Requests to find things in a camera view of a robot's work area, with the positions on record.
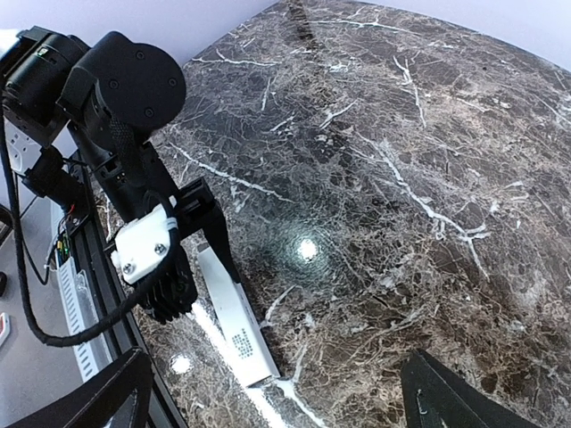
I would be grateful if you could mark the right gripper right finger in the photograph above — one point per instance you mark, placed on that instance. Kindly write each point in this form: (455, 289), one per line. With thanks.
(434, 396)

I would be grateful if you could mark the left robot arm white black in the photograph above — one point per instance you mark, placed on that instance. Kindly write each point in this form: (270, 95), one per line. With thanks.
(111, 97)

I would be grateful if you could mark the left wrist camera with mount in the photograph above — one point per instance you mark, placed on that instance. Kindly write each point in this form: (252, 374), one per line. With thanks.
(139, 247)

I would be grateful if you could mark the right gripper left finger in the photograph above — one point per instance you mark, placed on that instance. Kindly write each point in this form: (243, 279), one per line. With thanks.
(98, 401)

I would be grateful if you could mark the grey slotted cable duct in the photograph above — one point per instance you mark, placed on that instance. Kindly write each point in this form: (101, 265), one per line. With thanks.
(77, 300)

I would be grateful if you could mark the white remote control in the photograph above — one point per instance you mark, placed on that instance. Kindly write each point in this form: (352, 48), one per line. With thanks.
(249, 355)

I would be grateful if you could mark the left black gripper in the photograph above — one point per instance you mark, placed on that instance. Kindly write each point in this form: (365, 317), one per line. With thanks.
(197, 209)

